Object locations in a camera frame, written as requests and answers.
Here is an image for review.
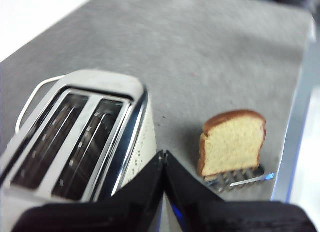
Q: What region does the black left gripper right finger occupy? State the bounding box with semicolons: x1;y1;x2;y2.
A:
164;151;318;232

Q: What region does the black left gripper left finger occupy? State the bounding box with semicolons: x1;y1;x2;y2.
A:
12;151;166;232

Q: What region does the shiny metal bread rack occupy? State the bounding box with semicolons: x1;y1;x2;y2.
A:
203;165;276;194

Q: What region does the white toaster power cable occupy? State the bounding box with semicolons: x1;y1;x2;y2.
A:
14;75;66;133

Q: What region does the cream two-slot toaster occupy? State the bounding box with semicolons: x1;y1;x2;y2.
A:
0;69;158;232

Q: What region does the slice of bread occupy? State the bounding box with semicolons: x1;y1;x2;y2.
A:
197;109;267;178

